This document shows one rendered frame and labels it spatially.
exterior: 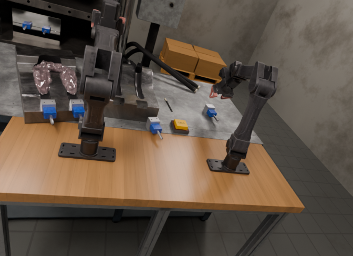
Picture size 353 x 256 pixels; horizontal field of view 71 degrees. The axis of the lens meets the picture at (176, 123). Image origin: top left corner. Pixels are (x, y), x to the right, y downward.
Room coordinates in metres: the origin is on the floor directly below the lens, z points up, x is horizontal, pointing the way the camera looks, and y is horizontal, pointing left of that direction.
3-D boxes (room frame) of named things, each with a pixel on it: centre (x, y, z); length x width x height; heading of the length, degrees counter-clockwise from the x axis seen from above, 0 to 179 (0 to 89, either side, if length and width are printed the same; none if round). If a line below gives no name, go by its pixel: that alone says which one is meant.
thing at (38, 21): (1.72, 1.14, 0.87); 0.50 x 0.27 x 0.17; 24
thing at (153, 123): (0.95, 0.08, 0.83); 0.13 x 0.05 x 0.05; 38
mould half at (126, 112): (1.21, 0.32, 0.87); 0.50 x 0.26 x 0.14; 24
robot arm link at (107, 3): (0.85, 0.34, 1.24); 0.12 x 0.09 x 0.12; 22
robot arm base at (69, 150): (0.69, 0.27, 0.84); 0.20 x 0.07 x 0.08; 112
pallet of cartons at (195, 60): (4.18, 0.12, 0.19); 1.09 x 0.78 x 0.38; 113
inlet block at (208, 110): (1.30, -0.18, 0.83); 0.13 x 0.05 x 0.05; 33
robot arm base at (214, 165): (0.91, -0.29, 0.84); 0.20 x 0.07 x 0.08; 112
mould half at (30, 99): (0.99, 0.61, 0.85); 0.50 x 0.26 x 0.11; 41
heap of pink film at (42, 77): (0.99, 0.61, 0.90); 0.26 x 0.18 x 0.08; 41
